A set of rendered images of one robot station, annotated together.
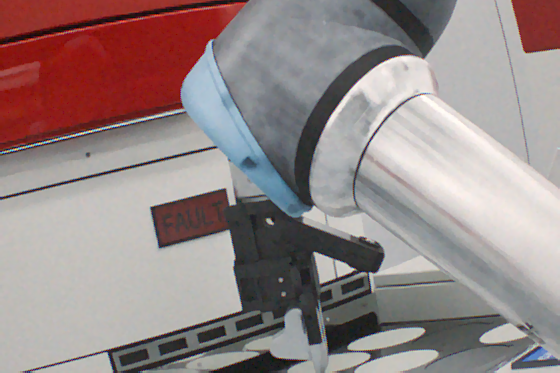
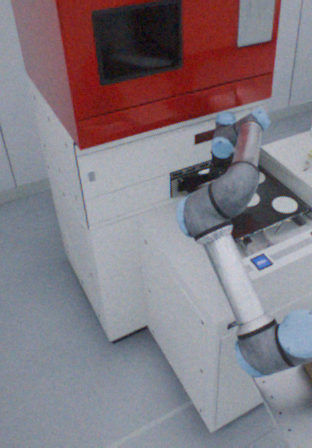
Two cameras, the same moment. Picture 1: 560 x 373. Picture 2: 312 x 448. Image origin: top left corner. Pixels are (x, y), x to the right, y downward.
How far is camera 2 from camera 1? 95 cm
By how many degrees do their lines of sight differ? 36
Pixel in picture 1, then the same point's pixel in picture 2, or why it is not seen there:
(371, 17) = (217, 216)
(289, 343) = not seen: hidden behind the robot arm
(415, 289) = (269, 159)
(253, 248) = (216, 161)
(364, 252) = not seen: hidden behind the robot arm
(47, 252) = (157, 150)
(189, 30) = (216, 93)
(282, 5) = (199, 206)
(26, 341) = (143, 174)
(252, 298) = (212, 173)
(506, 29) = not seen: outside the picture
